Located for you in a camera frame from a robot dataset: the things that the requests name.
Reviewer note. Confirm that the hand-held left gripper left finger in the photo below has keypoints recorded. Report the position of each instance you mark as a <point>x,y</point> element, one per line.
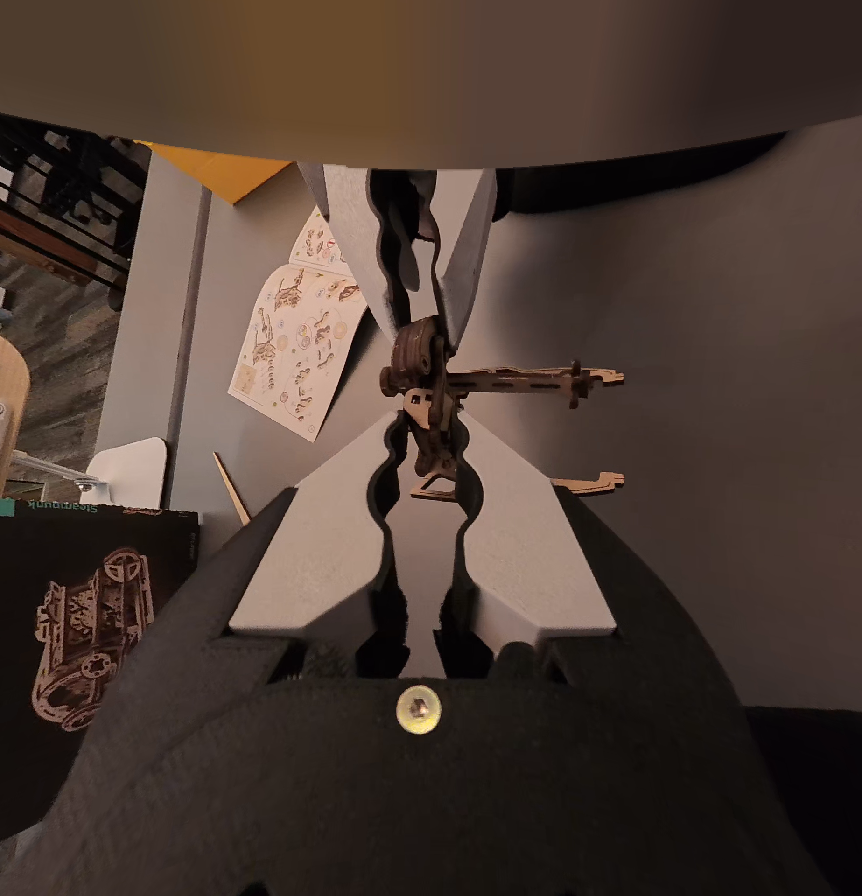
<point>312,553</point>

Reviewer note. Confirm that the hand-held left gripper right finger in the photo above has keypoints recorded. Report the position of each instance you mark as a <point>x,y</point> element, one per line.
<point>536,560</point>

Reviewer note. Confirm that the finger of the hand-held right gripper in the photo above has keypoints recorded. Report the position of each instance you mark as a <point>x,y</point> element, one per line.
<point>466,273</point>
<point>354,231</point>

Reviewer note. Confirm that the wooden mechanical model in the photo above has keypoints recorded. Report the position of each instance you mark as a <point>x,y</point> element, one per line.
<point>420,357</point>

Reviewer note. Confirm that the black model kit box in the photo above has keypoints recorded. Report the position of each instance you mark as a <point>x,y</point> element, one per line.
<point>88,700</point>

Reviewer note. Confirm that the thin wooden stick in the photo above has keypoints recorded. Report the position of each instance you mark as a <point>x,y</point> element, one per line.
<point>231,490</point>

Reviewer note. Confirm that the open instruction booklet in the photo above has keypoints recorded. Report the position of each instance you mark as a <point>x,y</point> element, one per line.
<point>291,350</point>

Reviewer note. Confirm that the yellow plastic bin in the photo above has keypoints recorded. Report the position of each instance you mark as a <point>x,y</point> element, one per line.
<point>221,171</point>

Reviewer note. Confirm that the white rounded board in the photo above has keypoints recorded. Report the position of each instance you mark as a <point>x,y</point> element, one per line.
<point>130,469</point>

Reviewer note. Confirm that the black metal chair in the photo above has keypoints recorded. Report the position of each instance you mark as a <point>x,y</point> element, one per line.
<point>60,196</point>

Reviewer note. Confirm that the round light wooden table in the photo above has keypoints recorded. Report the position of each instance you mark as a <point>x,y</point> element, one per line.
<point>7,364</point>

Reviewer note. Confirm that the metal bracket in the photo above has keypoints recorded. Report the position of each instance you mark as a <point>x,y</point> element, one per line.
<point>53,467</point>

